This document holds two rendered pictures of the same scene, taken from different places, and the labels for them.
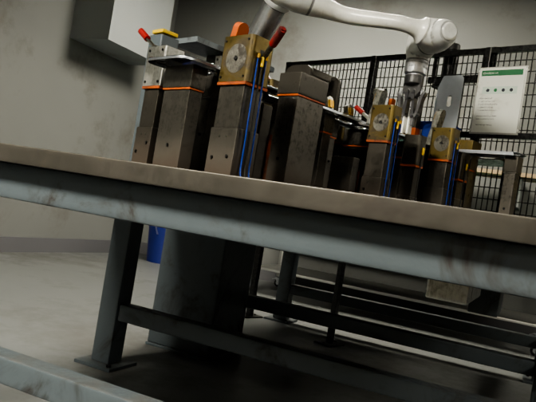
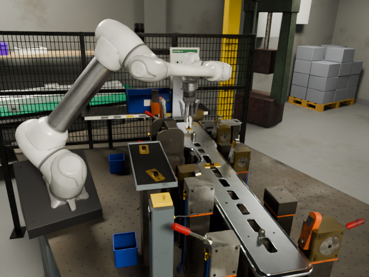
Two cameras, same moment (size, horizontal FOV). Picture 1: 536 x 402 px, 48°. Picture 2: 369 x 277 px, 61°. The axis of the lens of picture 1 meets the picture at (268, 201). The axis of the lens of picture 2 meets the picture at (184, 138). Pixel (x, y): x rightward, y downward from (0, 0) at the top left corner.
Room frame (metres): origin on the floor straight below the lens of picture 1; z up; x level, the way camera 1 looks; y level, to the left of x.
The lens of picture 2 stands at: (1.46, 1.08, 1.69)
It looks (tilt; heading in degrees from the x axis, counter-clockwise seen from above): 22 degrees down; 301
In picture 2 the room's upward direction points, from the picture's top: 2 degrees clockwise
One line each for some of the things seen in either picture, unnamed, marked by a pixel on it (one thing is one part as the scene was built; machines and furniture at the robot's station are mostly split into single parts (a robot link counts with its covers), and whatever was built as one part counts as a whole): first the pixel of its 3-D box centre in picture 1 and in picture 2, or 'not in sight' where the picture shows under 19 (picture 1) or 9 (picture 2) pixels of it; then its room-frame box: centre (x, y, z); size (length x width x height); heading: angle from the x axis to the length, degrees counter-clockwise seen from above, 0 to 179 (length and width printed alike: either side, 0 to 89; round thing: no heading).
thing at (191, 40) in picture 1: (225, 57); (149, 161); (2.14, 0.23, 1.16); 0.37 x 0.14 x 0.02; 136
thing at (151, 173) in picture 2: not in sight; (155, 173); (2.05, 0.31, 1.17); 0.08 x 0.04 x 0.01; 153
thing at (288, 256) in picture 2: (329, 116); (214, 167); (2.05, -0.16, 1.00); 1.38 x 0.22 x 0.02; 136
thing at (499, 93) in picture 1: (498, 100); (184, 68); (2.73, -0.95, 1.30); 0.23 x 0.02 x 0.31; 46
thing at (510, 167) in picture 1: (508, 195); (233, 142); (2.25, -0.87, 0.84); 0.05 x 0.05 x 0.29; 46
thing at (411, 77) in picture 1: (413, 86); (189, 97); (2.40, -0.49, 1.22); 0.08 x 0.07 x 0.09; 46
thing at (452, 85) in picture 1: (445, 114); (180, 94); (2.58, -0.69, 1.17); 0.12 x 0.01 x 0.34; 46
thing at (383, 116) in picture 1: (382, 159); (240, 179); (1.98, -0.35, 0.87); 0.12 x 0.07 x 0.35; 46
